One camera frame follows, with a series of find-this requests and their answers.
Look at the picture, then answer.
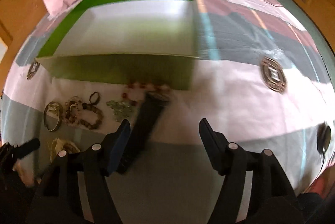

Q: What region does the small gold jewelry piece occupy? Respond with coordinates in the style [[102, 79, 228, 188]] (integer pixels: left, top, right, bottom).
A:
[[49, 138, 81, 162]]

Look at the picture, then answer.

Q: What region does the green crystal bracelet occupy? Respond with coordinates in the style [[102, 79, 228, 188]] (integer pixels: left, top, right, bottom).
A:
[[106, 99, 139, 123]]

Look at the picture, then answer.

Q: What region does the brown wooden bead bracelet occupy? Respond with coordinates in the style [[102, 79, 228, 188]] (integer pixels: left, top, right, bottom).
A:
[[78, 103, 104, 131]]

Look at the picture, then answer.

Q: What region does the clear crystal bead bracelet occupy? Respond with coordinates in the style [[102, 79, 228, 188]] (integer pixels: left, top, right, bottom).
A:
[[63, 96, 82, 125]]

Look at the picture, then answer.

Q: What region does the silver bangle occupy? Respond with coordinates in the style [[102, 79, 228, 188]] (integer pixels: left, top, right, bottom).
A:
[[43, 101, 63, 132]]

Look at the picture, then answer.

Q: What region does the red and white bead bracelet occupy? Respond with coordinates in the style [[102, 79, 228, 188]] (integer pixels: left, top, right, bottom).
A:
[[121, 80, 172, 107]]

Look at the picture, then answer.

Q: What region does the black rectangular case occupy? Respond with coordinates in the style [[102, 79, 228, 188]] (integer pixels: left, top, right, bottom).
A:
[[116, 91, 170, 175]]

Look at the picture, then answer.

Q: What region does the patterned bed sheet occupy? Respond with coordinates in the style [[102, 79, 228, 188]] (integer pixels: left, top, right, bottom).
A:
[[1, 0, 334, 223]]

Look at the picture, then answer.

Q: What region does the green cardboard box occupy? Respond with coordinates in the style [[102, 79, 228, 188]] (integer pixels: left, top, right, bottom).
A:
[[36, 0, 198, 90]]

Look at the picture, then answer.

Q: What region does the dark brown ring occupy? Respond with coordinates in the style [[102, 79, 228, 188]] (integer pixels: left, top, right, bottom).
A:
[[89, 91, 101, 106]]

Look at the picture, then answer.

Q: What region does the black cable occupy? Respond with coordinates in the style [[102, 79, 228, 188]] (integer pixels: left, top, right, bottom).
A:
[[315, 122, 333, 188]]

